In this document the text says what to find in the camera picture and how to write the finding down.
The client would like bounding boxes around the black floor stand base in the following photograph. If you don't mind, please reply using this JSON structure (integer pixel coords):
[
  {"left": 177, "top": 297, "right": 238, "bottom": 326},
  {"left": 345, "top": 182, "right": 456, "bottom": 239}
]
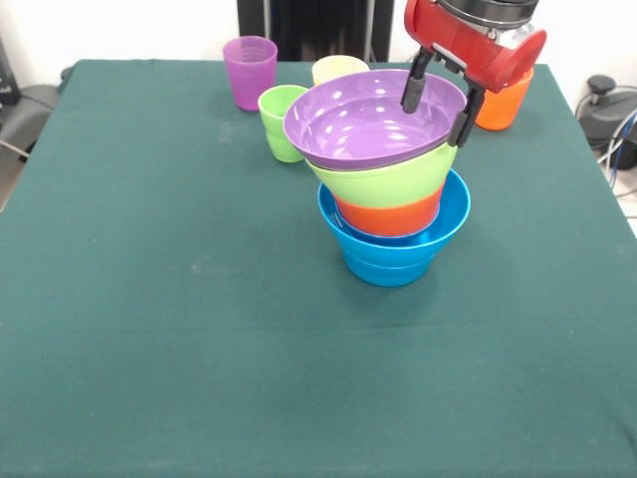
[
  {"left": 0, "top": 39, "right": 64, "bottom": 150},
  {"left": 575, "top": 74, "right": 637, "bottom": 150}
]

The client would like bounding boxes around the green cup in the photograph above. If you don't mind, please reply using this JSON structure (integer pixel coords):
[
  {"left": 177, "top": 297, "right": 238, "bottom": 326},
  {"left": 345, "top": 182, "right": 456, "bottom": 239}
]
[{"left": 257, "top": 84, "right": 311, "bottom": 163}]

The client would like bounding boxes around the tangle of floor cables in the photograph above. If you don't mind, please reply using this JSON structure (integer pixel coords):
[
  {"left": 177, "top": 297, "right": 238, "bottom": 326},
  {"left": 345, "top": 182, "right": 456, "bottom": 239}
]
[{"left": 596, "top": 112, "right": 637, "bottom": 220}]

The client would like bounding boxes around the orange cup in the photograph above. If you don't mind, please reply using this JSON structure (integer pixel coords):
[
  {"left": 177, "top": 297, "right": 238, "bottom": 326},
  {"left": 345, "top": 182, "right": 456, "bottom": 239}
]
[{"left": 474, "top": 69, "right": 534, "bottom": 132}]

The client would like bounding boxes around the dark green tablecloth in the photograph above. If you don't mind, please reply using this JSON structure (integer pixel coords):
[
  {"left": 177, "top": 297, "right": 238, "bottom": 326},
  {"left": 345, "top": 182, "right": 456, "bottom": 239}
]
[{"left": 0, "top": 58, "right": 637, "bottom": 478}]

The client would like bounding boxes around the orange bowl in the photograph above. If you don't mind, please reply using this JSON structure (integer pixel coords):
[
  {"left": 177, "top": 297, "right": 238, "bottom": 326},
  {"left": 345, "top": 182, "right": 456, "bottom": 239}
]
[{"left": 333, "top": 181, "right": 446, "bottom": 237}]

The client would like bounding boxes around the small light blue bowl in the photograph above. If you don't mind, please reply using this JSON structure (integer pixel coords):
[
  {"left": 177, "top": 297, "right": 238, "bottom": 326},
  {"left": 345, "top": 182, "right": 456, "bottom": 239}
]
[{"left": 341, "top": 243, "right": 433, "bottom": 288}]

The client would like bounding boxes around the purple cup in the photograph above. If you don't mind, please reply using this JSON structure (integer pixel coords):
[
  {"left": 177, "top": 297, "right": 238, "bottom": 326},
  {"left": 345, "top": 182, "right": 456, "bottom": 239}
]
[{"left": 222, "top": 35, "right": 279, "bottom": 113}]

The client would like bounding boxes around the large light blue bowl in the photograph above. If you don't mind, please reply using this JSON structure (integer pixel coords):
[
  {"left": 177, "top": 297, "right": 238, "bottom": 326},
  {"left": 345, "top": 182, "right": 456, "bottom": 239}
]
[{"left": 317, "top": 168, "right": 472, "bottom": 263}]

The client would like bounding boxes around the large purple bowl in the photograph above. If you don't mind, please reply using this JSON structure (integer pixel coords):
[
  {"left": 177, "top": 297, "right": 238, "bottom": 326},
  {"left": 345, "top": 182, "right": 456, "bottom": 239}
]
[{"left": 283, "top": 69, "right": 469, "bottom": 172}]

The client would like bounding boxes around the black pedestal column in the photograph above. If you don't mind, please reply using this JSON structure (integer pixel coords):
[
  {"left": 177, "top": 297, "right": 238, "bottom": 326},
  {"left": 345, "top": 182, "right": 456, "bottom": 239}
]
[{"left": 237, "top": 0, "right": 394, "bottom": 63}]

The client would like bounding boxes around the large green bowl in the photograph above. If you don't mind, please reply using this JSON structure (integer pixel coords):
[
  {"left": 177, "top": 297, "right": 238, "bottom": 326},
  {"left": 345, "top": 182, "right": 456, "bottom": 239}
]
[{"left": 304, "top": 121, "right": 465, "bottom": 208}]

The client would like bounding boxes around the yellow cup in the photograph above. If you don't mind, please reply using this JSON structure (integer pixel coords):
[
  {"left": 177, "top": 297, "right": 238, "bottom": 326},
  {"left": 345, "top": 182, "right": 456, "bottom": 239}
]
[{"left": 312, "top": 55, "right": 371, "bottom": 87}]

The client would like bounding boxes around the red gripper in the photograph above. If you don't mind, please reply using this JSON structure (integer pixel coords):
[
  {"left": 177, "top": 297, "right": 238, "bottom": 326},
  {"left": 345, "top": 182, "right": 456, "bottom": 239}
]
[{"left": 400, "top": 0, "right": 548, "bottom": 149}]

